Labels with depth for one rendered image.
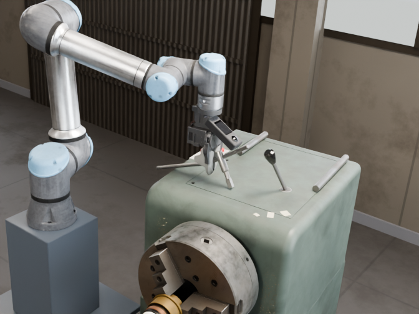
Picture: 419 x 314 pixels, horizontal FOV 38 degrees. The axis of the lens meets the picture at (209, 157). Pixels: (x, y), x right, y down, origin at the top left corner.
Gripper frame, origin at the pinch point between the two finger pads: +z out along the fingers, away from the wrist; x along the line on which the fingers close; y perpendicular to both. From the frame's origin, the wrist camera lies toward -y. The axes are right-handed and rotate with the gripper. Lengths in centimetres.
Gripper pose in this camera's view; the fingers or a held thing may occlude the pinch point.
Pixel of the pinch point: (212, 171)
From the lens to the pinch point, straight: 184.8
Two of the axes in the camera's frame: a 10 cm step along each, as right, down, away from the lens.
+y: -8.6, -2.6, 4.5
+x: -5.1, 3.3, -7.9
